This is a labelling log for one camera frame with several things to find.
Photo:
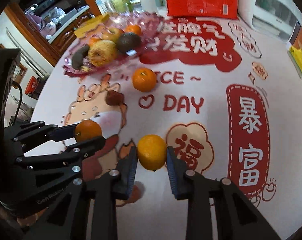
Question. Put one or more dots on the printed pink tablecloth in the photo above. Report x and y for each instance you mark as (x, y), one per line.
(227, 99)

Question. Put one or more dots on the orange mandarin in plate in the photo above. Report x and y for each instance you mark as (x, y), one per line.
(133, 28)

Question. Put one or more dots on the blackened banana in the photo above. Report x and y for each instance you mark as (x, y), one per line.
(78, 57)

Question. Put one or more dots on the white blue paper box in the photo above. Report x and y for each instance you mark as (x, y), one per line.
(101, 6)

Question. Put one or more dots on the dark red wrinkled fruit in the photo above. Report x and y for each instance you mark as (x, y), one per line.
(114, 98)

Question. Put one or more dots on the dark avocado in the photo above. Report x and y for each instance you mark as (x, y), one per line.
(127, 42)

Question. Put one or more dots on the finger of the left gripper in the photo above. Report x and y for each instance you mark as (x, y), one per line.
(38, 133)
(59, 166)

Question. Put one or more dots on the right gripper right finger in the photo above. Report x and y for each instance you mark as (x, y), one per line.
(236, 217)

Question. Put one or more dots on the yellow pear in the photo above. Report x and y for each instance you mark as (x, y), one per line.
(102, 52)

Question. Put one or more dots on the yellow tin box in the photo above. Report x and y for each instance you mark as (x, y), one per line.
(90, 25)

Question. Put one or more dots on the white squeeze bottle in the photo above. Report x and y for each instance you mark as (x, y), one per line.
(149, 6)

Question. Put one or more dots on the white water dispenser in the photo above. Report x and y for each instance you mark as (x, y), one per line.
(278, 18)

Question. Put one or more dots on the small orange behind pear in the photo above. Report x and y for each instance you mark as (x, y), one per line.
(93, 40)

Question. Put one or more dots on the pink glass fruit plate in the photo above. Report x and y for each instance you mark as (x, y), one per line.
(150, 23)

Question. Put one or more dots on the red yellow apple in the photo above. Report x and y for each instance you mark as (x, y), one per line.
(112, 34)

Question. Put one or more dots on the yellow tissue pack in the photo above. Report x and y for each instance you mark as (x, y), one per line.
(296, 58)

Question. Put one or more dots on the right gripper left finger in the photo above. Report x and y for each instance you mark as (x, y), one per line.
(88, 205)

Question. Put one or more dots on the orange mandarin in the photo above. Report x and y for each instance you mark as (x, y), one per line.
(133, 28)
(144, 79)

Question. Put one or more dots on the clear glass cup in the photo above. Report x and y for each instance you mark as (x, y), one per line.
(113, 11)

